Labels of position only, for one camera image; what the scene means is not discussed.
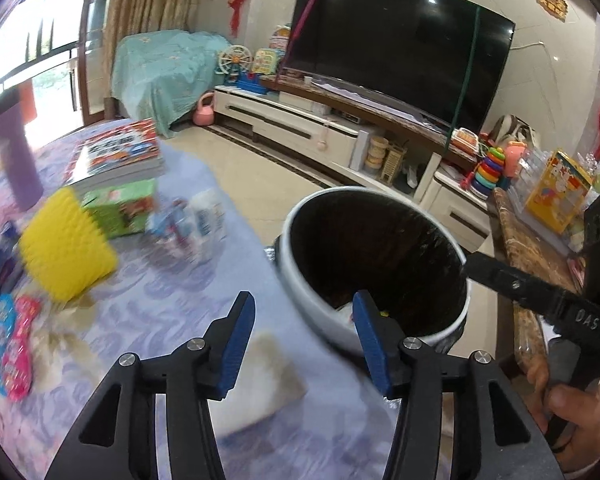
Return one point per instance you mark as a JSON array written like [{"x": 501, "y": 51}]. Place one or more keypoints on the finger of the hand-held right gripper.
[{"x": 500, "y": 275}]

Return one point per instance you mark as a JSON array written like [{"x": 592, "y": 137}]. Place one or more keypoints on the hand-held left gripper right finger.
[{"x": 372, "y": 345}]

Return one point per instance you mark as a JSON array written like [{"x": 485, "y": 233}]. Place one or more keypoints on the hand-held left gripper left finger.
[{"x": 237, "y": 345}]

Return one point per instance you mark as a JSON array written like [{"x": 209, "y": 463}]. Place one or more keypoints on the white round waste bin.
[{"x": 300, "y": 270}]

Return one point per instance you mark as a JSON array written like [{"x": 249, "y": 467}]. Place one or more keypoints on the pink blue candy packet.
[{"x": 12, "y": 360}]

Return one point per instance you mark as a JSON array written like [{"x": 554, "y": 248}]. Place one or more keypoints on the person's right hand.
[{"x": 580, "y": 415}]

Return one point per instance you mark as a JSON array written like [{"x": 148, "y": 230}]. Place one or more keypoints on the brown marble side table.
[{"x": 525, "y": 245}]

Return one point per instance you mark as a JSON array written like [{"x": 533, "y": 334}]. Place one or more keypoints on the yellow printed box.
[{"x": 555, "y": 195}]

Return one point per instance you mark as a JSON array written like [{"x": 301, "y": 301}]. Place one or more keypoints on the clear plastic organiser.
[{"x": 525, "y": 170}]

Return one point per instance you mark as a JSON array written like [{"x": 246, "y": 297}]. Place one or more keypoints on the pink plastic toy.
[{"x": 515, "y": 157}]

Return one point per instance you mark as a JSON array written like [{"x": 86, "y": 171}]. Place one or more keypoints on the wooden slatted toy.
[{"x": 392, "y": 165}]

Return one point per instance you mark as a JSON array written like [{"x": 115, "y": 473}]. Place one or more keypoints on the stack of round tubs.
[{"x": 375, "y": 155}]

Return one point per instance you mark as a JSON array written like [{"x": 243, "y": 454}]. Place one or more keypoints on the green carton box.
[{"x": 125, "y": 210}]

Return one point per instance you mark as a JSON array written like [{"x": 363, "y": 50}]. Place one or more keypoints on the white upright box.
[{"x": 360, "y": 150}]

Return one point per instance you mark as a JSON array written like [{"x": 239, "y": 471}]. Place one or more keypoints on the white flat book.
[{"x": 115, "y": 184}]

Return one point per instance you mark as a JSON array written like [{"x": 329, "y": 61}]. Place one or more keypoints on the white television cabinet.
[{"x": 290, "y": 120}]

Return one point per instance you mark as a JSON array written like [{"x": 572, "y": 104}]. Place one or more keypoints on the pink toy kettlebell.
[{"x": 204, "y": 112}]

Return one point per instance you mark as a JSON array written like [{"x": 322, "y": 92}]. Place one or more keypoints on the blue snack packet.
[{"x": 0, "y": 265}]

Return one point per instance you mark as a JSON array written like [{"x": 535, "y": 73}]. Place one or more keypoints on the black flat television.
[{"x": 390, "y": 45}]

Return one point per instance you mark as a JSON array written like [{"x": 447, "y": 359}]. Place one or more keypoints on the blue toy set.
[{"x": 247, "y": 85}]

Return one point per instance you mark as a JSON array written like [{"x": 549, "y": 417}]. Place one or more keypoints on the teal covered armchair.
[{"x": 165, "y": 75}]

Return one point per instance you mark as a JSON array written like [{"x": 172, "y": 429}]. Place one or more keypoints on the ferris wheel toy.
[{"x": 234, "y": 62}]

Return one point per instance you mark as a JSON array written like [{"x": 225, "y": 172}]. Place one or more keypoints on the colourful toy house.
[{"x": 266, "y": 61}]

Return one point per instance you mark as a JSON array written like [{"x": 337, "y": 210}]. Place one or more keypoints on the purple drink bottle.
[{"x": 17, "y": 160}]

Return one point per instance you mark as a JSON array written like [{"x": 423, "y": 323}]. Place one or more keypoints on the sliding glass door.
[{"x": 55, "y": 60}]

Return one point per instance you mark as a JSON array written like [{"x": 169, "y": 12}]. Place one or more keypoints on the beige patterned curtain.
[{"x": 150, "y": 0}]

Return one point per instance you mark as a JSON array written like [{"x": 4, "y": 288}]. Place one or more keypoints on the red knot wall ornament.
[{"x": 236, "y": 0}]

